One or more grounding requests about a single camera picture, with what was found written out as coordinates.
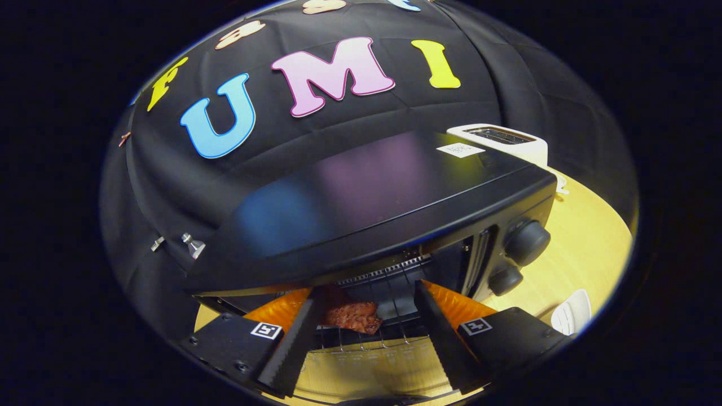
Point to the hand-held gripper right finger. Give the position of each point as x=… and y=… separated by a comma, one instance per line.
x=437, y=332

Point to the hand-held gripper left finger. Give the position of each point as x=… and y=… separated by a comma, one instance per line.
x=293, y=349

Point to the brown bacon strip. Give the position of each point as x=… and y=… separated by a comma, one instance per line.
x=352, y=317

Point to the black toaster oven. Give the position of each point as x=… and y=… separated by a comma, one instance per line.
x=366, y=197

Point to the white pop-up toaster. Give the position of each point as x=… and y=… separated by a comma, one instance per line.
x=524, y=149

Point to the small white dish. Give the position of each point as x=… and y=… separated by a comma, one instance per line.
x=572, y=313

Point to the silver metal clip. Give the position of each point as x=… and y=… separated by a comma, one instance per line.
x=157, y=243

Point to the black backdrop cloth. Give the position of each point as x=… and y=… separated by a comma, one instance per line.
x=271, y=146

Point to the pink clip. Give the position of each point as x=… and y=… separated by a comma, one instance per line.
x=124, y=138

